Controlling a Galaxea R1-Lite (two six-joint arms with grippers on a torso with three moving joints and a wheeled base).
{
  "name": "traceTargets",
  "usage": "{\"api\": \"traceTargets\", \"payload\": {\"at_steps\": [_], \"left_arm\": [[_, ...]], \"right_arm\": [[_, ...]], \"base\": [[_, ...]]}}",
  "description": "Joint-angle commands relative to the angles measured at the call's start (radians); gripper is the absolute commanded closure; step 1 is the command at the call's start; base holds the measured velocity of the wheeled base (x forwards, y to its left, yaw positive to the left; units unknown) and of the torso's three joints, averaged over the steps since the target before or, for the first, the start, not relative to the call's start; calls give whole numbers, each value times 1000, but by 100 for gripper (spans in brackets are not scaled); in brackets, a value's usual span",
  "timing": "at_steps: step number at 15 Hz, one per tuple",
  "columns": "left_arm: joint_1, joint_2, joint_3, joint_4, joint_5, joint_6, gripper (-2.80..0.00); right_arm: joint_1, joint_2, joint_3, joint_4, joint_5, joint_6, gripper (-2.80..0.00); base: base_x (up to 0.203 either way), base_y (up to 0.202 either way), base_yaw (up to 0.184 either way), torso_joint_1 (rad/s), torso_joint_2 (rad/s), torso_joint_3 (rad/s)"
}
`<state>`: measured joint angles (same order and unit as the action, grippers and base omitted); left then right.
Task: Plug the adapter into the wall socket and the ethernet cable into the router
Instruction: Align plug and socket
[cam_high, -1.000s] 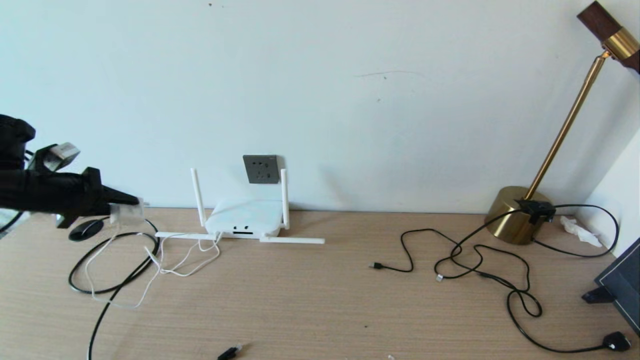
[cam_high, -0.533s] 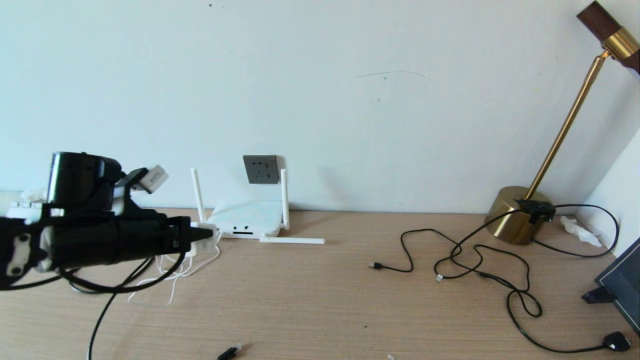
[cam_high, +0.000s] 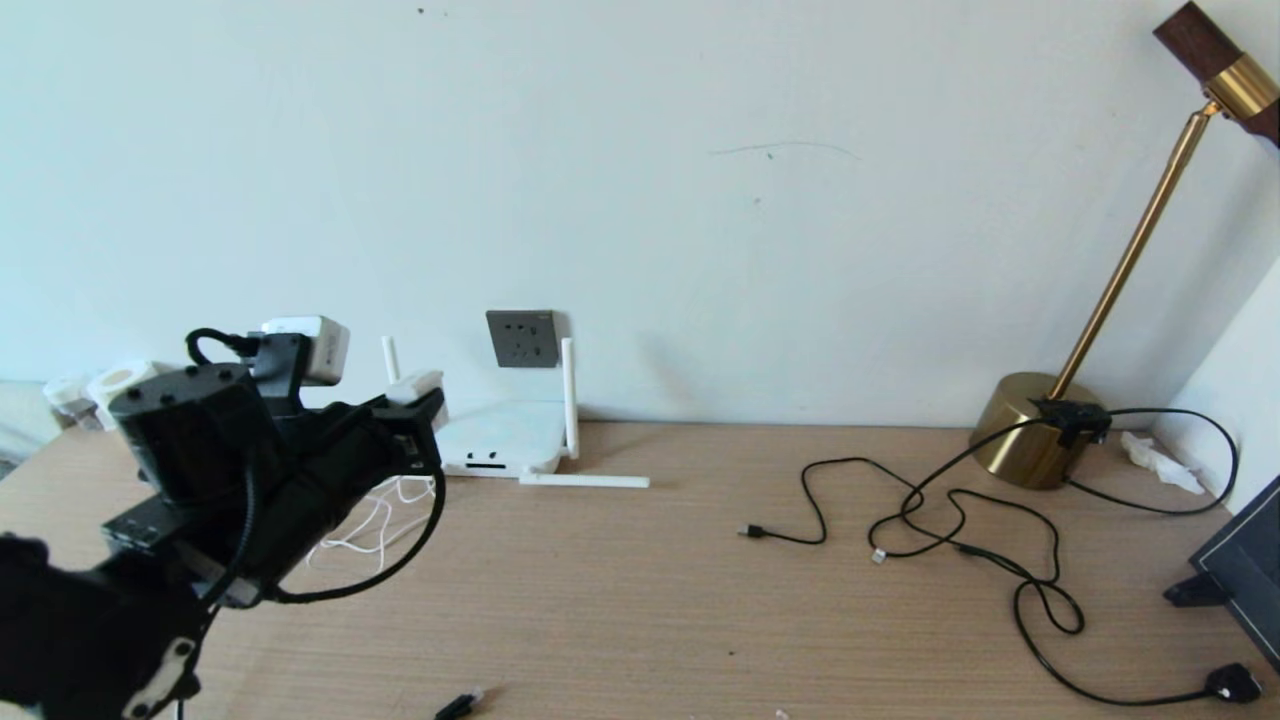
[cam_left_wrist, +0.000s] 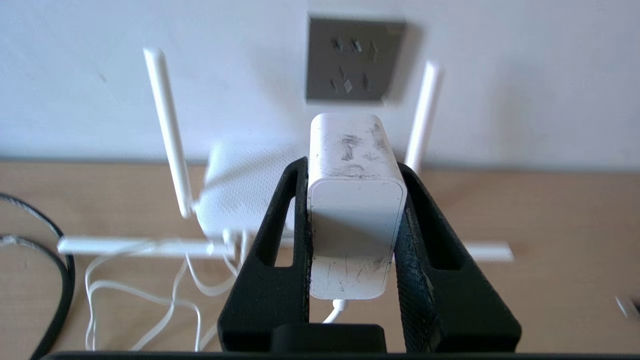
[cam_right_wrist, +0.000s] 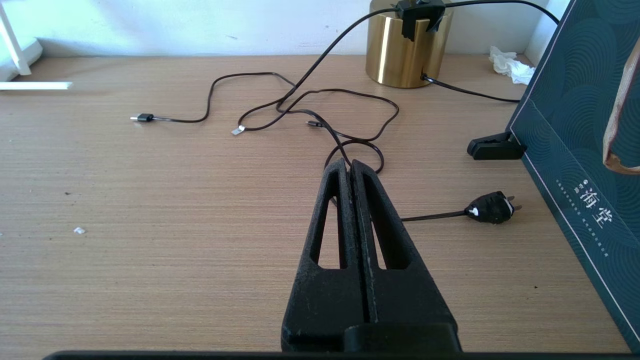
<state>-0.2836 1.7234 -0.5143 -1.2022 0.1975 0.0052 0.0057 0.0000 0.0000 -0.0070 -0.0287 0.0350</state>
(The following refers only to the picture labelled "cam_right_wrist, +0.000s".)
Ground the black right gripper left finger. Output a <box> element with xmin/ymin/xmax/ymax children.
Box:
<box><xmin>281</xmin><ymin>158</ymin><xmax>371</xmax><ymax>353</ymax></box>

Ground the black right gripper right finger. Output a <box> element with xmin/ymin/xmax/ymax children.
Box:
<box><xmin>351</xmin><ymin>159</ymin><xmax>457</xmax><ymax>327</ymax></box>

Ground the black power plug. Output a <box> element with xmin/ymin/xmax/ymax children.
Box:
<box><xmin>464</xmin><ymin>191</ymin><xmax>522</xmax><ymax>225</ymax></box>

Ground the white wifi router with antennas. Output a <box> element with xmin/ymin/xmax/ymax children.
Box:
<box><xmin>0</xmin><ymin>0</ymin><xmax>73</xmax><ymax>92</ymax></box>

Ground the black plastic clip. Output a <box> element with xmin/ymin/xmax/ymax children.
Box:
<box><xmin>466</xmin><ymin>131</ymin><xmax>527</xmax><ymax>161</ymax></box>

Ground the brass desk lamp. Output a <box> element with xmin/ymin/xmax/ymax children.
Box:
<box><xmin>365</xmin><ymin>0</ymin><xmax>455</xmax><ymax>89</ymax></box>

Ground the crumpled white tissue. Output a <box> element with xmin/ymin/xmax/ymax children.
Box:
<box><xmin>488</xmin><ymin>46</ymin><xmax>536</xmax><ymax>86</ymax></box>

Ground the black lamp power cord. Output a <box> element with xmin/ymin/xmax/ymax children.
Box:
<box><xmin>237</xmin><ymin>0</ymin><xmax>560</xmax><ymax>222</ymax></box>

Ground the beige bag handle strap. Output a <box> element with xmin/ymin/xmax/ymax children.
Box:
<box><xmin>602</xmin><ymin>35</ymin><xmax>640</xmax><ymax>176</ymax></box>

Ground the black inline cord switch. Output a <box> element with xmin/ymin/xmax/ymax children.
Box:
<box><xmin>396</xmin><ymin>0</ymin><xmax>446</xmax><ymax>42</ymax></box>

